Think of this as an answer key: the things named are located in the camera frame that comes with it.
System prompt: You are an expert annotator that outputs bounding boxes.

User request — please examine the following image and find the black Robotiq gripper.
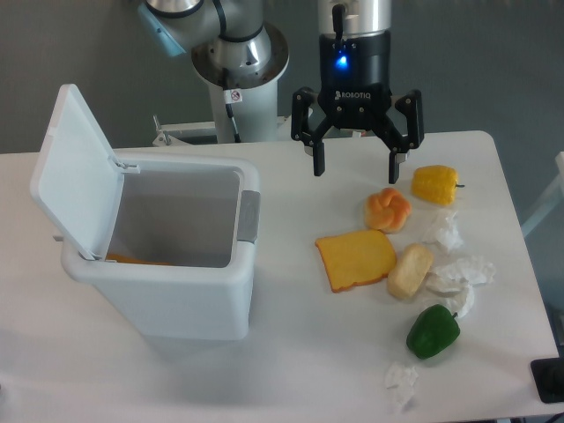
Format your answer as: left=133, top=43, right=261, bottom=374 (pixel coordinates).
left=290, top=29, right=425, bottom=185

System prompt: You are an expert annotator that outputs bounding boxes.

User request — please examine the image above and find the white trash can lid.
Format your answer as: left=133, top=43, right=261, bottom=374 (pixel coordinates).
left=30, top=84, right=140, bottom=260

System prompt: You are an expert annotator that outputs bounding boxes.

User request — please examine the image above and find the grey trash can latch button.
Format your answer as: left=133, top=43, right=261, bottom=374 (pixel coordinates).
left=237, top=190, right=261, bottom=243

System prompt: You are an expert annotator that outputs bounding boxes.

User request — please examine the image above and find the white trash can body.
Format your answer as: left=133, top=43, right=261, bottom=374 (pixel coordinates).
left=61, top=153, right=260, bottom=340

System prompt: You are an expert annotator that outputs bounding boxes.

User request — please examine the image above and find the orange item inside can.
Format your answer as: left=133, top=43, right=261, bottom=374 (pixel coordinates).
left=105, top=253, right=170, bottom=266

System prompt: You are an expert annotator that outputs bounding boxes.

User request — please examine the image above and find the orange knotted bread roll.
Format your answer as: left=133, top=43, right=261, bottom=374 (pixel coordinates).
left=364, top=188, right=412, bottom=234

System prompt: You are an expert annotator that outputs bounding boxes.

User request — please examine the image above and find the yellow toy bell pepper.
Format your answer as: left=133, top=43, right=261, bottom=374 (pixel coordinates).
left=411, top=165, right=462, bottom=206

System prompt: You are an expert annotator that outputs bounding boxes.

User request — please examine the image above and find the yellow toast slice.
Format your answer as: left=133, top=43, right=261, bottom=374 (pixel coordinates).
left=315, top=229, right=397, bottom=293

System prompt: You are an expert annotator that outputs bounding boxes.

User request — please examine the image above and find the crumpled white tissue upper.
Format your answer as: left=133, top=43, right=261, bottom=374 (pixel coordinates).
left=422, top=210, right=464, bottom=254

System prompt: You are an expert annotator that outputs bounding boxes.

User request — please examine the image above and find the crumpled white tissue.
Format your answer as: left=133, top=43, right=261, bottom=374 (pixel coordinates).
left=422, top=210, right=464, bottom=254
left=384, top=361, right=419, bottom=409
left=425, top=256, right=496, bottom=318

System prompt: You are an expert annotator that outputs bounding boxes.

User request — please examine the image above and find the pale oblong bread loaf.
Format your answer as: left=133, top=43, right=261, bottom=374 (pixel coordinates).
left=387, top=243, right=434, bottom=300

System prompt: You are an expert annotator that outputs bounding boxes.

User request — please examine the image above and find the crumpled white tissue middle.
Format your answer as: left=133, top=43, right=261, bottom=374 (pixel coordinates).
left=425, top=256, right=496, bottom=318

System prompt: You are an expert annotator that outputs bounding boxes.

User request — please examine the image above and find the green toy bell pepper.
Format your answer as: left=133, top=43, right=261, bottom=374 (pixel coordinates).
left=406, top=304, right=461, bottom=360

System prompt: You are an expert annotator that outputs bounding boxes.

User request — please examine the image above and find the crumpled white tissue lower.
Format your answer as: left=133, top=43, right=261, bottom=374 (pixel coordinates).
left=384, top=361, right=419, bottom=409

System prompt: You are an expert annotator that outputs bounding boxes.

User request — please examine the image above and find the black device at edge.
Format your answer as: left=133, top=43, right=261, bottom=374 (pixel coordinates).
left=530, top=358, right=563, bottom=404

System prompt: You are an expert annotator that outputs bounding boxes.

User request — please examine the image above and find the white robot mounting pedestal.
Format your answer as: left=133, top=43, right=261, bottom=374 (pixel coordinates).
left=207, top=81, right=278, bottom=123

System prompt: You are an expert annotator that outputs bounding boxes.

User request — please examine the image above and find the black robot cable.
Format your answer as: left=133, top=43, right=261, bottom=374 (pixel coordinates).
left=222, top=65, right=242, bottom=144

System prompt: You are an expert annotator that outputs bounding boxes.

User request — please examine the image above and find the white metal table frame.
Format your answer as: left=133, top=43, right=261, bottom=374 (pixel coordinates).
left=152, top=114, right=291, bottom=146

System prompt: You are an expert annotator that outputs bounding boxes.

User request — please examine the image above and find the white frame at right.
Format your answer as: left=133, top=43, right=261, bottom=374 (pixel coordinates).
left=521, top=152, right=563, bottom=238

